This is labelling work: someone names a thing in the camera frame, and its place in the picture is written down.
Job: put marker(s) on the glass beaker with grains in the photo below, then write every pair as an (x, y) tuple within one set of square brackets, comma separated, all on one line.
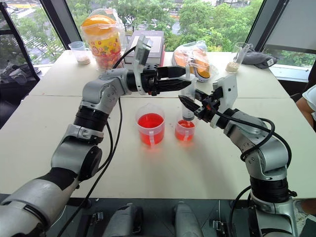
[(235, 61)]

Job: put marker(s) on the orange-lid jar in plastic bag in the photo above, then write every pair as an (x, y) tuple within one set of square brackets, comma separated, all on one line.
[(103, 42)]

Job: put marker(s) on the grey folded cloth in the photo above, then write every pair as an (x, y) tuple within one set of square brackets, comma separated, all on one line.
[(259, 58)]

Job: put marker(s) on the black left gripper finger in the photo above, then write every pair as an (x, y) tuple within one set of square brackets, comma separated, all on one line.
[(171, 71), (172, 84)]

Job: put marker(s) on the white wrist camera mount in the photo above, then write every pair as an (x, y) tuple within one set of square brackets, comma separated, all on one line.
[(228, 93), (143, 50)]

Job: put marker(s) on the orange item in plastic bag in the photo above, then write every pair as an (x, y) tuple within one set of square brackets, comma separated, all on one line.
[(197, 59)]

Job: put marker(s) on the clear plastic syringe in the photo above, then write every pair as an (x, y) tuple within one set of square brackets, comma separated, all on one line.
[(188, 112)]

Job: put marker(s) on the dark grey rounded shape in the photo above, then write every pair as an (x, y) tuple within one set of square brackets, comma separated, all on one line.
[(187, 221), (123, 221)]

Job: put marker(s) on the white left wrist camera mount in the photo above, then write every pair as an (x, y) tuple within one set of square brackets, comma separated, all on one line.
[(143, 50)]

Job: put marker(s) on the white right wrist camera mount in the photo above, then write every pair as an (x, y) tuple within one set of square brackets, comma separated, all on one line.
[(228, 93)]

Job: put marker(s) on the red book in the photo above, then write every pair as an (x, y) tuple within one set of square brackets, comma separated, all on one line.
[(163, 58)]

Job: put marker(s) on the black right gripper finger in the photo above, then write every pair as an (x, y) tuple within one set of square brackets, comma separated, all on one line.
[(201, 94), (190, 104)]

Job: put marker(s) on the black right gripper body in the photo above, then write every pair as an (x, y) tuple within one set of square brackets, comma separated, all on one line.
[(209, 108)]

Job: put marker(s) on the large cup with red liquid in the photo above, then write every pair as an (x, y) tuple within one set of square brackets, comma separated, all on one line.
[(150, 128)]

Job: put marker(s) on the dark hardcover book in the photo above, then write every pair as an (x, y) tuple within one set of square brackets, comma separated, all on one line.
[(153, 47)]

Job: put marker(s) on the small measuring cup with grains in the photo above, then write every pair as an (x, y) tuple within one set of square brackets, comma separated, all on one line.
[(81, 53)]

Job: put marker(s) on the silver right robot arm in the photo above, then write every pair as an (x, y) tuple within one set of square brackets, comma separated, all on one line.
[(269, 153)]

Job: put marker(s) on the grey black bag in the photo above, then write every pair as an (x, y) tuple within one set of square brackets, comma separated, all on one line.
[(17, 72)]

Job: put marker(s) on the small cup with red liquid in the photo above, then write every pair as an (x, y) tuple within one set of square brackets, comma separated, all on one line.
[(185, 132)]

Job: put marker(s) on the person in white shirt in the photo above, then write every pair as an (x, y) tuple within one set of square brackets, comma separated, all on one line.
[(309, 98)]

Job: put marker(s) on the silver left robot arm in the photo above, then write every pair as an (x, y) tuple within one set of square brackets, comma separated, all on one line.
[(74, 145)]

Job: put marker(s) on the black metal frame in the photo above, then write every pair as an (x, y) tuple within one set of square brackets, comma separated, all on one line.
[(14, 29)]

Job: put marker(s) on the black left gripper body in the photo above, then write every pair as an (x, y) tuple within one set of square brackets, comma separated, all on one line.
[(150, 76)]

